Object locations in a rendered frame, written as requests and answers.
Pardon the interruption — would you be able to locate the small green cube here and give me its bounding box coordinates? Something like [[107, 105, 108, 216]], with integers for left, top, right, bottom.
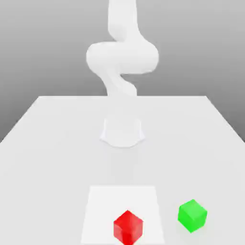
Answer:
[[177, 199, 208, 234]]

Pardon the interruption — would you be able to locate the small red cube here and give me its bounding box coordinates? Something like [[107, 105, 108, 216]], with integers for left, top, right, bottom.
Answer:
[[113, 210, 144, 245]]

